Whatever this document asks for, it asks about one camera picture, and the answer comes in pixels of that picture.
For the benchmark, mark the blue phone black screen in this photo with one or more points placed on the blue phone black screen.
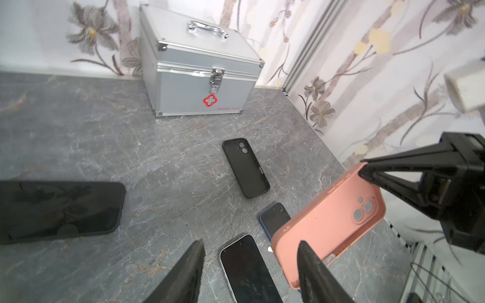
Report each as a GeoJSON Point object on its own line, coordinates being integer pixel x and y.
{"type": "Point", "coordinates": [273, 218]}

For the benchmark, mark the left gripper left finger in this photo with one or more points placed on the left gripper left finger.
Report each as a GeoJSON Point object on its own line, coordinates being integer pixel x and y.
{"type": "Point", "coordinates": [182, 283]}

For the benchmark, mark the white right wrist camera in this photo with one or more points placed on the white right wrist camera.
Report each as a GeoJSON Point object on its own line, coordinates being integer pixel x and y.
{"type": "Point", "coordinates": [465, 86]}

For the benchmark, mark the silver aluminium first aid case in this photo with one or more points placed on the silver aluminium first aid case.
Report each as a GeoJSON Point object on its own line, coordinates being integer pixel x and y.
{"type": "Point", "coordinates": [191, 67]}

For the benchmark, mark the black phone case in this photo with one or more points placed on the black phone case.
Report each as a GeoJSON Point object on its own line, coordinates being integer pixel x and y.
{"type": "Point", "coordinates": [246, 167]}

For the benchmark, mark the black phone with pink edge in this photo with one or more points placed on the black phone with pink edge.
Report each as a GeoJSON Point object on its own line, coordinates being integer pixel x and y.
{"type": "Point", "coordinates": [248, 277]}

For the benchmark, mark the pink phone case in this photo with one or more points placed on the pink phone case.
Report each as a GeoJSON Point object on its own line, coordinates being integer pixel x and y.
{"type": "Point", "coordinates": [331, 223]}

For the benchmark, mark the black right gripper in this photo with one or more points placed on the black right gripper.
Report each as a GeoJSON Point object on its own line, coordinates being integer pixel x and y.
{"type": "Point", "coordinates": [457, 181]}

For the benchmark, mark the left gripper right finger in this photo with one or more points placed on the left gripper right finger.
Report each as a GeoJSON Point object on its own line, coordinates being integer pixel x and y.
{"type": "Point", "coordinates": [316, 282]}

